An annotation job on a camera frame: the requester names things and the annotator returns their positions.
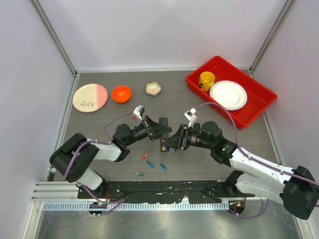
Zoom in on aluminium right frame post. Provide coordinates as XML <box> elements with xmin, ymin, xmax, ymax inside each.
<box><xmin>249</xmin><ymin>0</ymin><xmax>296</xmax><ymax>74</ymax></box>

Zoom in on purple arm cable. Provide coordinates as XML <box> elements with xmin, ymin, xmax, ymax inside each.
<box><xmin>63</xmin><ymin>113</ymin><xmax>130</xmax><ymax>216</ymax></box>
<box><xmin>195</xmin><ymin>102</ymin><xmax>319</xmax><ymax>220</ymax></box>

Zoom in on aluminium left frame post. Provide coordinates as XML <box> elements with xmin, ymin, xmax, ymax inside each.
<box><xmin>29</xmin><ymin>0</ymin><xmax>77</xmax><ymax>76</ymax></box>

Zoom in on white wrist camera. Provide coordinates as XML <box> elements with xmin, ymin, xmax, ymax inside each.
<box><xmin>132</xmin><ymin>105</ymin><xmax>145</xmax><ymax>122</ymax></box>
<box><xmin>184</xmin><ymin>108</ymin><xmax>197</xmax><ymax>127</ymax></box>

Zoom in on aluminium frame post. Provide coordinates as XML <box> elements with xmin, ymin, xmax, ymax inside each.
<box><xmin>249</xmin><ymin>0</ymin><xmax>296</xmax><ymax>74</ymax></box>
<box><xmin>29</xmin><ymin>0</ymin><xmax>77</xmax><ymax>76</ymax></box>

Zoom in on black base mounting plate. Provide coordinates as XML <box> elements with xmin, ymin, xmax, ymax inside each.
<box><xmin>91</xmin><ymin>180</ymin><xmax>254</xmax><ymax>204</ymax></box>

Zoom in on yellow mug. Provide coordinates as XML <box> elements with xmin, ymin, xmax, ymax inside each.
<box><xmin>198</xmin><ymin>71</ymin><xmax>215</xmax><ymax>92</ymax></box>

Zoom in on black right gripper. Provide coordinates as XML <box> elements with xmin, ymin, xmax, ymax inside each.
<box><xmin>162</xmin><ymin>124</ymin><xmax>214</xmax><ymax>150</ymax></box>

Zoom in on white slotted cable duct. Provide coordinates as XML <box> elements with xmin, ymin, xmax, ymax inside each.
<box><xmin>42</xmin><ymin>201</ymin><xmax>229</xmax><ymax>212</ymax></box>

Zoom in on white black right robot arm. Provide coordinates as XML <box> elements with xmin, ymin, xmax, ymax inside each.
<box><xmin>165</xmin><ymin>121</ymin><xmax>319</xmax><ymax>220</ymax></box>

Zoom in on pink cream floral plate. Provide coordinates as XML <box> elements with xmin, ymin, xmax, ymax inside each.
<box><xmin>72</xmin><ymin>84</ymin><xmax>108</xmax><ymax>113</ymax></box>

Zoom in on white paper plate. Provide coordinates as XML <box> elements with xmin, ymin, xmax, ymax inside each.
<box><xmin>209</xmin><ymin>80</ymin><xmax>248</xmax><ymax>111</ymax></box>

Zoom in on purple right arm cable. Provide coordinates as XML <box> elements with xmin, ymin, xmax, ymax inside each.
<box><xmin>195</xmin><ymin>102</ymin><xmax>319</xmax><ymax>220</ymax></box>

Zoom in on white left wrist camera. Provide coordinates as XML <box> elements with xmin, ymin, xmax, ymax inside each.
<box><xmin>132</xmin><ymin>105</ymin><xmax>145</xmax><ymax>122</ymax></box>

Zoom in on small patterned ceramic bowl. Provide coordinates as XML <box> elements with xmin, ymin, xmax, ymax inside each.
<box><xmin>145</xmin><ymin>81</ymin><xmax>162</xmax><ymax>96</ymax></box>

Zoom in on orange plastic bowl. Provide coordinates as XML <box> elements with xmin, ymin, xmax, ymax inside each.
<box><xmin>111</xmin><ymin>86</ymin><xmax>132</xmax><ymax>104</ymax></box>

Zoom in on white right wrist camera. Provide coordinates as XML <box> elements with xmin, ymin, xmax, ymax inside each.
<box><xmin>184</xmin><ymin>108</ymin><xmax>197</xmax><ymax>127</ymax></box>

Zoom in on aluminium front frame rail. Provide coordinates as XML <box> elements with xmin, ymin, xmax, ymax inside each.
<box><xmin>32</xmin><ymin>182</ymin><xmax>91</xmax><ymax>200</ymax></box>

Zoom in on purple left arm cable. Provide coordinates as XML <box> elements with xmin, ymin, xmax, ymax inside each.
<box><xmin>63</xmin><ymin>113</ymin><xmax>130</xmax><ymax>216</ymax></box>

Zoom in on black remote control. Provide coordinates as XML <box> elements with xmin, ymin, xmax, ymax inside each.
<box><xmin>159</xmin><ymin>118</ymin><xmax>170</xmax><ymax>152</ymax></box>

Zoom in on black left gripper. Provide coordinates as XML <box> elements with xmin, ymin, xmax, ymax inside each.
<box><xmin>124</xmin><ymin>116</ymin><xmax>171</xmax><ymax>147</ymax></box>

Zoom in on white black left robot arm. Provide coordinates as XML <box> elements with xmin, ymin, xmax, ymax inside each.
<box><xmin>49</xmin><ymin>116</ymin><xmax>172</xmax><ymax>199</ymax></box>

